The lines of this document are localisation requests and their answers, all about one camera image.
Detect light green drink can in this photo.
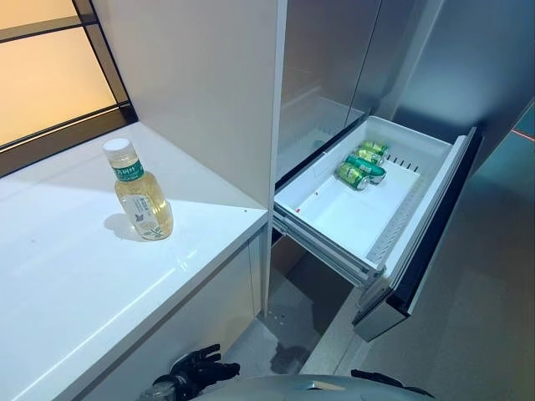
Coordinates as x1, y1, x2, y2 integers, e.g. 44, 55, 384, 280
358, 140, 389, 156
354, 147, 385, 167
335, 161, 372, 191

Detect yellow tea bottle white cap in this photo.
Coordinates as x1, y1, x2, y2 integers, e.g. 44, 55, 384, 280
102, 138, 175, 242

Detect grey robot body shell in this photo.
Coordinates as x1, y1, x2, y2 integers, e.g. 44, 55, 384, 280
196, 373, 436, 401

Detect white fridge drawer bin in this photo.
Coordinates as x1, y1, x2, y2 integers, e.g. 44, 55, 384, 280
273, 115, 467, 272

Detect tall white cabinet panel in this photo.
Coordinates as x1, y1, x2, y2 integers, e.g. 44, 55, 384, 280
89, 0, 289, 318

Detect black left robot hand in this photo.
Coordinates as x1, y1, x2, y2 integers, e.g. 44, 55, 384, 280
169, 344, 242, 398

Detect steel fridge drawer front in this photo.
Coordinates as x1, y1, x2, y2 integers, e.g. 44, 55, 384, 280
350, 127, 484, 343

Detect stainless steel fridge door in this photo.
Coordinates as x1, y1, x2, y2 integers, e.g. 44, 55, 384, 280
278, 0, 384, 168
346, 0, 444, 126

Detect dark framed orange window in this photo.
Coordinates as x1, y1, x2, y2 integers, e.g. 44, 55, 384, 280
0, 0, 139, 176

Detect dark green drink can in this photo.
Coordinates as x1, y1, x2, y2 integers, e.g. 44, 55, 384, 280
344, 153, 387, 185

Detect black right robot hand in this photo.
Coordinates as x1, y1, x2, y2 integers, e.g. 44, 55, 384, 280
350, 368, 436, 401

